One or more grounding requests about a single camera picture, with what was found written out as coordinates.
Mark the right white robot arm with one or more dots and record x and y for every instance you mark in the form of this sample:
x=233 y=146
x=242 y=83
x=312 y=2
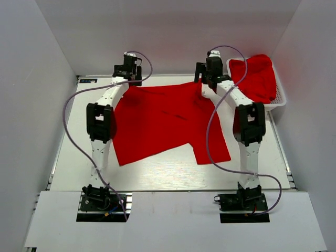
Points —
x=249 y=127

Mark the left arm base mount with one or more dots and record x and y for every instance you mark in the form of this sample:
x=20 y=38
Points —
x=101 y=205

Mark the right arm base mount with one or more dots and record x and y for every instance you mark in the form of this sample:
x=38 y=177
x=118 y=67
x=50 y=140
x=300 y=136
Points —
x=232 y=209

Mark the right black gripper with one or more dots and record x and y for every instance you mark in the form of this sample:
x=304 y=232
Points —
x=200 y=68

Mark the white plastic basket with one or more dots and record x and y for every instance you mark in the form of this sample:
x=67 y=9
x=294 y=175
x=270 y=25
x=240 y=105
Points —
x=280 y=99

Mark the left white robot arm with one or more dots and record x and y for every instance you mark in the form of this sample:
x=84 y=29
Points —
x=101 y=122

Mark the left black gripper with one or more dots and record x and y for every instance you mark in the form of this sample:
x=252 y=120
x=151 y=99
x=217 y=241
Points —
x=137 y=73

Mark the small dark table label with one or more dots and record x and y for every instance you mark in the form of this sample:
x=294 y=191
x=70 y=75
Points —
x=88 y=80

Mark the red t shirt pile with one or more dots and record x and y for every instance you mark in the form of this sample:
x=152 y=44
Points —
x=257 y=79

